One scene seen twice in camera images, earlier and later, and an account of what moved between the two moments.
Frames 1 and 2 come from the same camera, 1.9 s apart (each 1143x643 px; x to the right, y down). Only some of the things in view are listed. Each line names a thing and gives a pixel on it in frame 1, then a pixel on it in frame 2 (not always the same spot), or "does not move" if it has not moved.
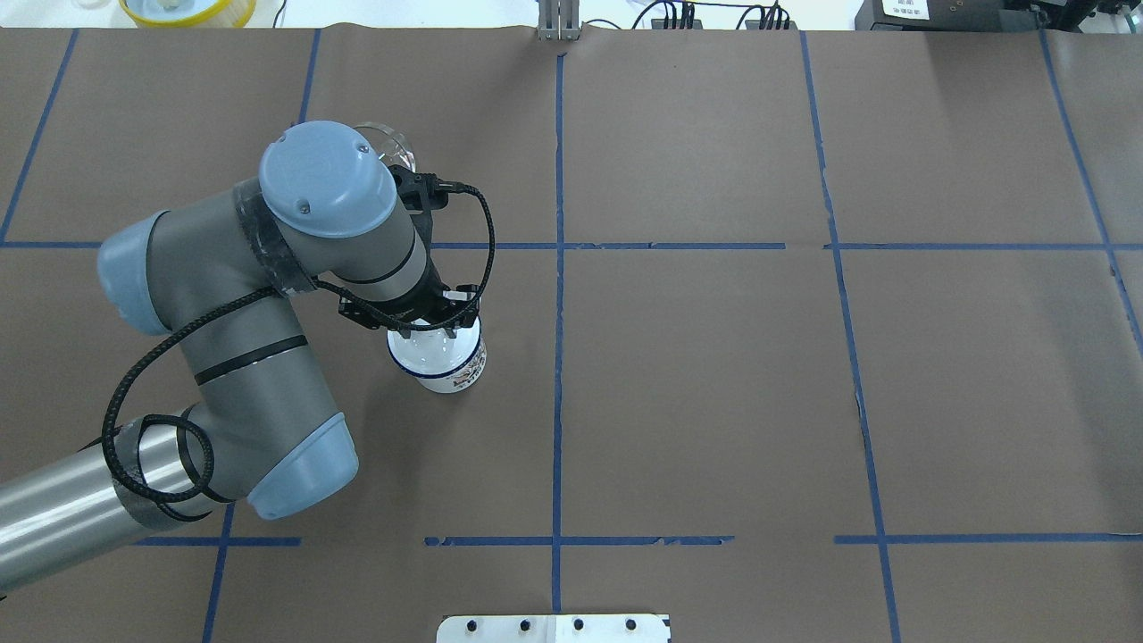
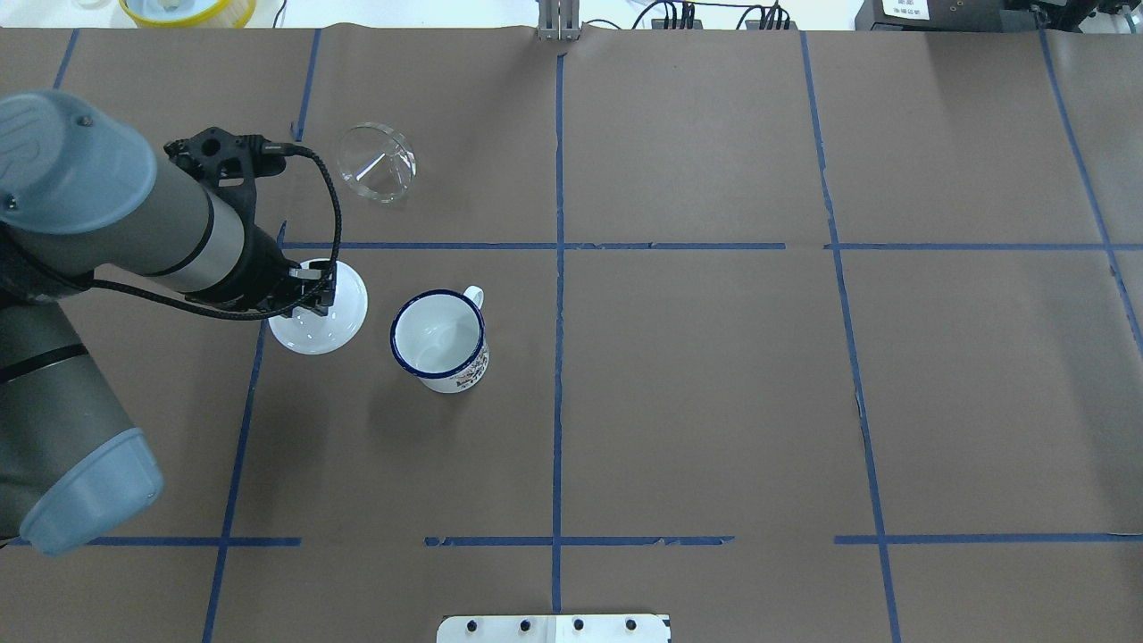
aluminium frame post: x=558 y=20 does not move
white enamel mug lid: x=432 y=352 -> x=313 y=333
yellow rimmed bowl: x=189 y=13 does not move
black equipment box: x=1036 y=15 does not move
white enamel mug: x=441 y=363 does not move
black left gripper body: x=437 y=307 -> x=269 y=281
